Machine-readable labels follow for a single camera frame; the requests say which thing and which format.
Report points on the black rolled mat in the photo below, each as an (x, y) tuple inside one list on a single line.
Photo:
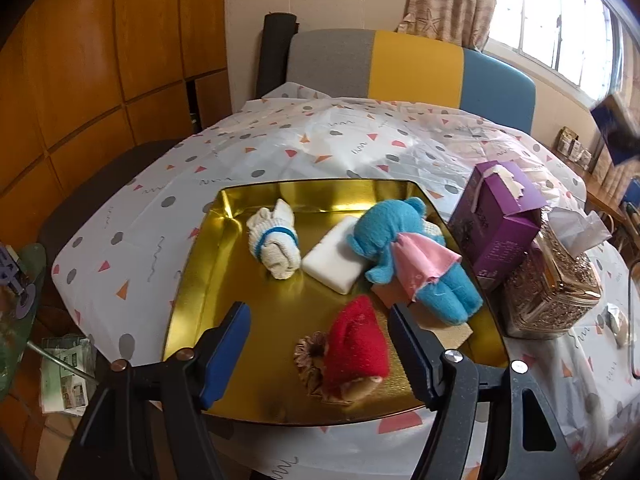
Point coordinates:
[(275, 55)]

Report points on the round glass side table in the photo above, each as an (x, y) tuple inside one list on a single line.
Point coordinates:
[(20, 350)]

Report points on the white socks blue band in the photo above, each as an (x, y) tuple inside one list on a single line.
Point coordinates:
[(275, 250)]

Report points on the stack of papers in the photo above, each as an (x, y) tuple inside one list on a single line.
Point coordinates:
[(65, 385)]

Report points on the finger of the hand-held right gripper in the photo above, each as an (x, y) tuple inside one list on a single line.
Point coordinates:
[(622, 145)]

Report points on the brown floral scrunchie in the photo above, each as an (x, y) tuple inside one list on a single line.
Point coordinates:
[(307, 355)]

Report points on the red plush toy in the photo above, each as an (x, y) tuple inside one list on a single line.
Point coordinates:
[(355, 345)]

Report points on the blue plush bear pink cape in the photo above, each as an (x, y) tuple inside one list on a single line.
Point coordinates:
[(385, 230)]

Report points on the pink tan sponge pad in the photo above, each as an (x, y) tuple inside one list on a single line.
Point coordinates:
[(445, 332)]

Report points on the purple tissue box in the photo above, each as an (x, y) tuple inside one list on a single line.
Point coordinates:
[(500, 240)]

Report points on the gold ornate tissue box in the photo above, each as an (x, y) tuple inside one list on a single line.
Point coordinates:
[(550, 290)]

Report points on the patterned paper bag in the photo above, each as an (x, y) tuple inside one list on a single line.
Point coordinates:
[(586, 155), (568, 142)]

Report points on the patterned plastic tablecloth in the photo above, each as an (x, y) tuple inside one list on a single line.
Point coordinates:
[(300, 145)]

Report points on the window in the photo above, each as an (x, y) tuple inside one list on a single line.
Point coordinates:
[(550, 20)]

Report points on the patterned beige curtain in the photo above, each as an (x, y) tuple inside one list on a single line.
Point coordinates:
[(450, 0)]

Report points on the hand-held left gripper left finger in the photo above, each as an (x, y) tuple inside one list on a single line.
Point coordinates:
[(225, 355)]

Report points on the white sponge block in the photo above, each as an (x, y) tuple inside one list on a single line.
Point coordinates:
[(332, 260)]

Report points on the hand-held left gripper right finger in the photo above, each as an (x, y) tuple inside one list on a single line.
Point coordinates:
[(410, 355)]

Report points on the wooden desk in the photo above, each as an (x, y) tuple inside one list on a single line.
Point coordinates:
[(600, 195)]

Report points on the gold tray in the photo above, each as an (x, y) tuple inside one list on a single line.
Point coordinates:
[(240, 270)]

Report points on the crumpled white wrapper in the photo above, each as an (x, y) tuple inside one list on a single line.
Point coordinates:
[(617, 322)]

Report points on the wooden wardrobe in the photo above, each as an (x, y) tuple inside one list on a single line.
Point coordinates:
[(100, 60)]

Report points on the grey yellow blue chair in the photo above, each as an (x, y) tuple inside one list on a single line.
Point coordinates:
[(415, 70)]

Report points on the purple toy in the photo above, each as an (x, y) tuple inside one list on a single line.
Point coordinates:
[(15, 280)]

